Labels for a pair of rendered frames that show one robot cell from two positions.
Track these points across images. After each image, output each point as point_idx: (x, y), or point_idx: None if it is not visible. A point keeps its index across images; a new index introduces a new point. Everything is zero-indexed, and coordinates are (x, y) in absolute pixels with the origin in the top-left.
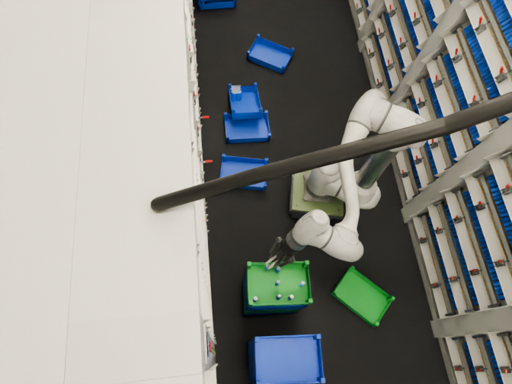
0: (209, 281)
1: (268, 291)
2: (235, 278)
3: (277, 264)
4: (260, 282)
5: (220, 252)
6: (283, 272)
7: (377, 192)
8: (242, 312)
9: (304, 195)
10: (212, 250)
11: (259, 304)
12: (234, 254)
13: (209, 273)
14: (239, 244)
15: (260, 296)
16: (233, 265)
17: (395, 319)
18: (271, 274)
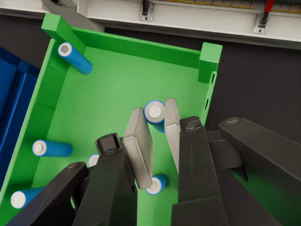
0: (214, 31)
1: (98, 123)
2: (211, 106)
3: (101, 156)
4: (137, 106)
5: (278, 87)
6: (148, 204)
7: None
8: None
9: None
10: (288, 71)
11: (45, 63)
12: (268, 116)
13: (234, 32)
14: (288, 134)
15: (92, 90)
16: (241, 108)
17: None
18: (153, 154)
